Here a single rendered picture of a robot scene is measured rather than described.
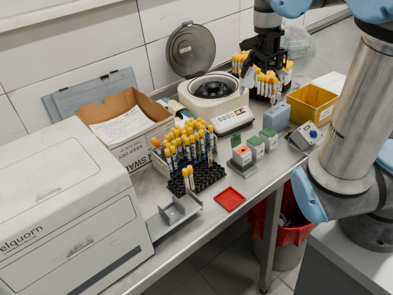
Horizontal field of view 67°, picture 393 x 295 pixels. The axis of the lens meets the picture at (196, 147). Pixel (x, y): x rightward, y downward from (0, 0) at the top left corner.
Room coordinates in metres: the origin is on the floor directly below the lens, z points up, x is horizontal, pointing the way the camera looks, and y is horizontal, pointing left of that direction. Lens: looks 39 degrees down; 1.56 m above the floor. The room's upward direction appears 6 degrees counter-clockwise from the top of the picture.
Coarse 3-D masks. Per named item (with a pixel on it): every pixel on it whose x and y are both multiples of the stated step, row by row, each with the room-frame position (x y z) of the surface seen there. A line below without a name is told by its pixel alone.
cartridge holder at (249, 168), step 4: (228, 160) 0.72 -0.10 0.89; (232, 160) 0.70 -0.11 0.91; (252, 160) 0.69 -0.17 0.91; (228, 164) 0.71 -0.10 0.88; (232, 164) 0.70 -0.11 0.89; (236, 164) 0.68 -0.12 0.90; (244, 164) 0.67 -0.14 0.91; (248, 164) 0.67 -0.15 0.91; (252, 164) 0.68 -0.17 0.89; (232, 168) 0.70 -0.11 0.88; (236, 168) 0.68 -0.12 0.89; (240, 168) 0.67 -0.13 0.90; (244, 168) 0.67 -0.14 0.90; (248, 168) 0.67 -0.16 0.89; (252, 168) 0.67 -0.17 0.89; (256, 168) 0.67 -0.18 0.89; (240, 172) 0.66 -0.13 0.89; (244, 172) 0.66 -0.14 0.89; (248, 172) 0.66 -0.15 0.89; (252, 172) 0.66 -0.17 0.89; (244, 176) 0.65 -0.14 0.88; (248, 176) 0.65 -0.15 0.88
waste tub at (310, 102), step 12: (312, 84) 1.00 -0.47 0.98; (288, 96) 0.94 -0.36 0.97; (300, 96) 0.99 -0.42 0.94; (312, 96) 0.99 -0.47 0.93; (324, 96) 0.95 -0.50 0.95; (336, 96) 0.91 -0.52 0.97; (300, 108) 0.89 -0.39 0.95; (312, 108) 0.85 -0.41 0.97; (324, 108) 0.86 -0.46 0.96; (300, 120) 0.88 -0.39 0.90; (312, 120) 0.84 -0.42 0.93; (324, 120) 0.87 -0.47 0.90
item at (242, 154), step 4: (240, 144) 0.72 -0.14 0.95; (236, 148) 0.71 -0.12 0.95; (240, 148) 0.70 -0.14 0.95; (244, 148) 0.70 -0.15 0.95; (248, 148) 0.70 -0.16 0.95; (232, 152) 0.70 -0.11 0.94; (236, 152) 0.69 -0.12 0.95; (240, 152) 0.68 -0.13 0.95; (244, 152) 0.68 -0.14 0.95; (248, 152) 0.69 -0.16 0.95; (232, 156) 0.71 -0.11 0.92; (236, 156) 0.69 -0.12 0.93; (240, 156) 0.67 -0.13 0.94; (244, 156) 0.67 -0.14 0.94; (248, 156) 0.68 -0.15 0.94; (236, 160) 0.69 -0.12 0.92; (240, 160) 0.67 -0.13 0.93; (244, 160) 0.67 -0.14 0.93; (248, 160) 0.68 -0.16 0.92; (240, 164) 0.67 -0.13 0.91
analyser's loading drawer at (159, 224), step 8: (192, 192) 0.56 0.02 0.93; (176, 200) 0.53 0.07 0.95; (184, 200) 0.55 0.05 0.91; (192, 200) 0.55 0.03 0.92; (200, 200) 0.53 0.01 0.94; (160, 208) 0.51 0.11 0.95; (168, 208) 0.53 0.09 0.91; (176, 208) 0.53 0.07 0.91; (184, 208) 0.50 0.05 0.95; (192, 208) 0.52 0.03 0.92; (200, 208) 0.52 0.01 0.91; (152, 216) 0.51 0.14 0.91; (160, 216) 0.51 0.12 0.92; (168, 216) 0.50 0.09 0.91; (176, 216) 0.50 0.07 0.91; (184, 216) 0.50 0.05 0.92; (152, 224) 0.48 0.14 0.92; (160, 224) 0.48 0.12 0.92; (168, 224) 0.48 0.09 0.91; (176, 224) 0.48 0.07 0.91; (152, 232) 0.46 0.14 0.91; (160, 232) 0.46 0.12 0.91; (152, 240) 0.44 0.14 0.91
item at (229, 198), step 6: (222, 192) 0.60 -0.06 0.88; (228, 192) 0.60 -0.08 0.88; (234, 192) 0.60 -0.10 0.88; (216, 198) 0.57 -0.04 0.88; (222, 198) 0.58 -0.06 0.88; (228, 198) 0.57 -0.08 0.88; (234, 198) 0.57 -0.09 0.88; (240, 198) 0.57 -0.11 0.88; (222, 204) 0.55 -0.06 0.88; (228, 204) 0.55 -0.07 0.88; (234, 204) 0.55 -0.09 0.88; (228, 210) 0.53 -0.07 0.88
